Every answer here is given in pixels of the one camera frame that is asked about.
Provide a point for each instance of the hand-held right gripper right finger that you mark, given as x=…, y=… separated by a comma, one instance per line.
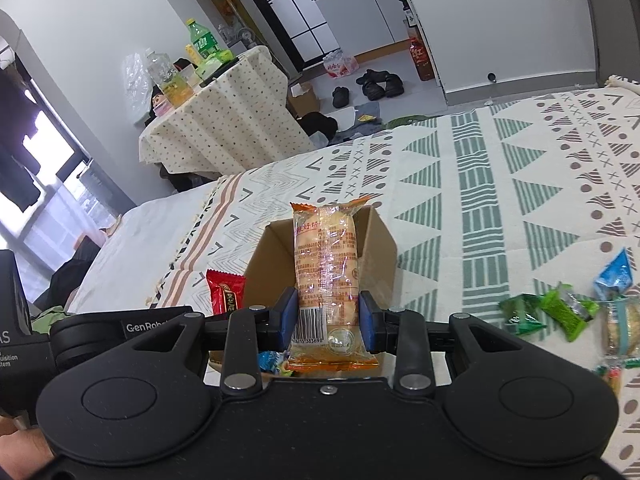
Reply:
x=371, y=320

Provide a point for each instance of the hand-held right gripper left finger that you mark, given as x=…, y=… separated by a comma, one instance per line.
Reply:
x=285, y=320

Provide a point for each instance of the small blue candy packet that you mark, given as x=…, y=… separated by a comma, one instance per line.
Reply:
x=270, y=360

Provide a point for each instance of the brown cardboard box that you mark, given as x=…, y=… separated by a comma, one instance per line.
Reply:
x=377, y=260

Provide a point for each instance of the red snack packet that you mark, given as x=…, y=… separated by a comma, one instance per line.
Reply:
x=225, y=292

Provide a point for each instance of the orange biscuit packet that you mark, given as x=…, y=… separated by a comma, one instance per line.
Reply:
x=325, y=260

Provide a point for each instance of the green snack packet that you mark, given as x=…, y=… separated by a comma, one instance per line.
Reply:
x=570, y=312
x=522, y=315

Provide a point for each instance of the brown stick snack packet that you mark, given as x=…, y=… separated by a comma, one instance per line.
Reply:
x=610, y=377

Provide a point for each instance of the blue snack packet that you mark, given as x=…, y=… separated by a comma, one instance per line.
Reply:
x=615, y=275

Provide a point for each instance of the blue banded cracker packet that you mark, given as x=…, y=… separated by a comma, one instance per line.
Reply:
x=625, y=330

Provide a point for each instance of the person's left hand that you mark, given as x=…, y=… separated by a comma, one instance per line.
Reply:
x=22, y=455

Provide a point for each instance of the light green cloth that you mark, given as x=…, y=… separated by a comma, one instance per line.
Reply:
x=50, y=320

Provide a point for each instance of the white bed sheet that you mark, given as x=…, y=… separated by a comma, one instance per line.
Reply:
x=140, y=250

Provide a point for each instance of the grey blue cloth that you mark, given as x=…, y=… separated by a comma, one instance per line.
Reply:
x=372, y=127

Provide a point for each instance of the black bag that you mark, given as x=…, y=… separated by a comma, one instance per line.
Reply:
x=315, y=127

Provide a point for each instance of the dark hanging garment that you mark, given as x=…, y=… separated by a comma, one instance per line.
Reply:
x=15, y=160

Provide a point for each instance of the round table with dotted cloth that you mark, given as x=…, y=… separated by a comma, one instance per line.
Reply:
x=225, y=120

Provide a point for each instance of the small brown carton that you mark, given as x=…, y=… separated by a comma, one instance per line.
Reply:
x=302, y=102

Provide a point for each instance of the black slipper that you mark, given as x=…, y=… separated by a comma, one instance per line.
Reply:
x=374, y=90
x=394, y=86
x=372, y=76
x=341, y=97

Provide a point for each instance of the window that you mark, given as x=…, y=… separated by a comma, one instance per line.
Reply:
x=45, y=130

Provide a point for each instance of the pink doll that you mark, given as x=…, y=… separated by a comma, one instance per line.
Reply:
x=162, y=105

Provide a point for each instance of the black tablet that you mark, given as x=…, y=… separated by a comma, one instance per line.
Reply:
x=220, y=78

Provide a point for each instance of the pink plastic bag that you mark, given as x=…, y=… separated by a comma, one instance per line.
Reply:
x=340, y=65

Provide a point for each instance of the red oil bottle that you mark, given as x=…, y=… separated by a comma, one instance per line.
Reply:
x=421, y=60

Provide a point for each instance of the green tissue pack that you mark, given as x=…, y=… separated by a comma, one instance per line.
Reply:
x=215, y=62

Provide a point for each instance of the clear bottle with yellow drink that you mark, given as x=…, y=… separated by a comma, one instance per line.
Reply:
x=160, y=80

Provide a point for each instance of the bubble wrap sheet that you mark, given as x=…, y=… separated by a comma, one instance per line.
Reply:
x=135, y=90

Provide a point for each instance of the slim yellow bottle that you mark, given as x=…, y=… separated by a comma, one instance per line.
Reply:
x=194, y=56

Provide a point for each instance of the green soda bottle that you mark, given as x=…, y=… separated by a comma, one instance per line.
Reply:
x=202, y=40

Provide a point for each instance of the white kitchen cabinet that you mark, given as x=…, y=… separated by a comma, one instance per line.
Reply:
x=360, y=15

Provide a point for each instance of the black framed glass door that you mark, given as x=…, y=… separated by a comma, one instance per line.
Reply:
x=300, y=15

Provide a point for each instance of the black spray bottle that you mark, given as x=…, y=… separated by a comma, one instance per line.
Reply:
x=409, y=15

